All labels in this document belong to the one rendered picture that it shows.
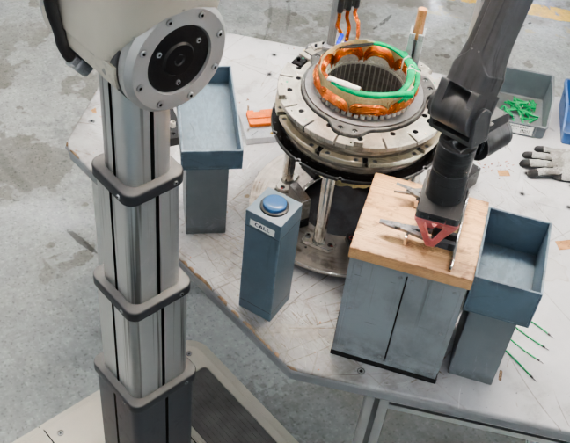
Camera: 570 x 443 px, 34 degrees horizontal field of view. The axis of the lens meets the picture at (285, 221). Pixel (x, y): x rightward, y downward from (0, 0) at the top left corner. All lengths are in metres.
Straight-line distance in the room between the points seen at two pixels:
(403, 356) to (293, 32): 2.37
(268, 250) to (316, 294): 0.22
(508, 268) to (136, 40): 0.79
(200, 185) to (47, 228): 1.27
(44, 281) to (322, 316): 1.27
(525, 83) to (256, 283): 0.97
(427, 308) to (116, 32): 0.71
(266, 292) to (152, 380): 0.27
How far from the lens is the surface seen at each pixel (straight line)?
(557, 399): 1.73
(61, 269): 2.85
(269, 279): 1.63
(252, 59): 2.31
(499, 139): 1.39
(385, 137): 1.63
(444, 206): 1.40
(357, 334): 1.62
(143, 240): 1.44
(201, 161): 1.62
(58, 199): 3.06
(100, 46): 1.15
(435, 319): 1.55
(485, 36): 1.29
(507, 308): 1.51
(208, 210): 1.81
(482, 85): 1.28
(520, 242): 1.63
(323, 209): 1.74
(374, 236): 1.49
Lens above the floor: 2.12
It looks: 45 degrees down
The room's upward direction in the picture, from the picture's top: 7 degrees clockwise
